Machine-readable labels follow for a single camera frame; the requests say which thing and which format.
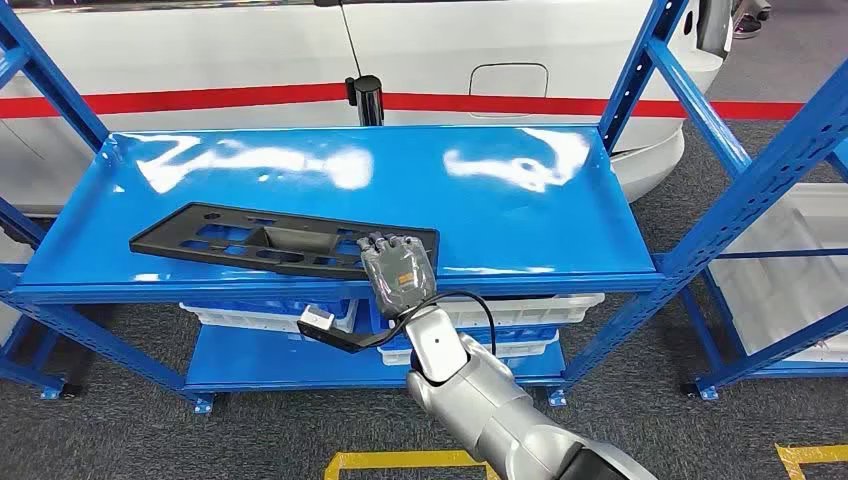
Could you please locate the white car body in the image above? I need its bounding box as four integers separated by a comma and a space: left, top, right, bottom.
0, 0, 737, 217

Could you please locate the black plastic car part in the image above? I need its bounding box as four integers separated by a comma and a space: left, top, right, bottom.
129, 201, 441, 282

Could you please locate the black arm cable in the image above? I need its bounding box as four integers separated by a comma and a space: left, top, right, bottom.
377, 290, 498, 359

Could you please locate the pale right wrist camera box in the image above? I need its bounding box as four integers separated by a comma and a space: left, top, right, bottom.
296, 303, 399, 354

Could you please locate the blue steel shelf rack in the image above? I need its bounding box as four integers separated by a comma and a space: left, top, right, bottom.
675, 135, 848, 402
0, 264, 68, 402
0, 0, 848, 415

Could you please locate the blue plastic crate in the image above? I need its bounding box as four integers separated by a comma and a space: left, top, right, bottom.
182, 298, 356, 321
368, 298, 561, 352

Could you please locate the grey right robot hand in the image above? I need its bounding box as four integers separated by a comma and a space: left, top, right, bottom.
356, 231, 439, 321

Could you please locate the yellow floor tape square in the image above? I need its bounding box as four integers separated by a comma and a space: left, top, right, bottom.
775, 445, 848, 480
324, 450, 501, 480

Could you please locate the person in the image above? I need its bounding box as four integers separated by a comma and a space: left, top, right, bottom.
731, 0, 773, 40

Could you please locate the black barrier post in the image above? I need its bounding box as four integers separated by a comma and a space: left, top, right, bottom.
344, 74, 386, 127

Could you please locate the red barrier belt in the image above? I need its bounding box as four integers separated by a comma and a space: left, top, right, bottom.
0, 82, 349, 121
382, 92, 806, 122

